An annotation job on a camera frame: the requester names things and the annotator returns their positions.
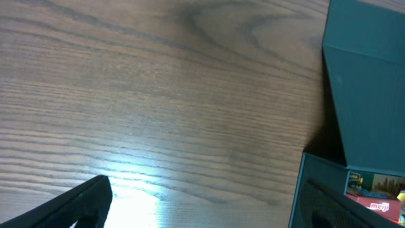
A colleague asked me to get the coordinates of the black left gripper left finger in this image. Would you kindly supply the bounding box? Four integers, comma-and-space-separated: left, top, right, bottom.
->
1, 175, 113, 228

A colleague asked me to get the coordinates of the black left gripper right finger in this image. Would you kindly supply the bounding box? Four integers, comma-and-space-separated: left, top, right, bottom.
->
299, 179, 400, 228

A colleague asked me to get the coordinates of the brown chocolate stick box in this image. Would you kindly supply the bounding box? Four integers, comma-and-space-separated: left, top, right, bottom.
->
372, 174, 404, 196

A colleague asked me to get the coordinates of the red Hello Panda box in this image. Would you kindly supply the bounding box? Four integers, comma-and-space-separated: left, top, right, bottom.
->
346, 188, 403, 224

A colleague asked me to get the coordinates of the yellow Hacks candy bag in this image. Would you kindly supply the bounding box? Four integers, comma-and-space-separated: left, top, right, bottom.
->
397, 190, 405, 205

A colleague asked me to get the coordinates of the dark green box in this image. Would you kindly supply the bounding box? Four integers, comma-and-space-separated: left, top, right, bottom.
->
289, 0, 404, 227

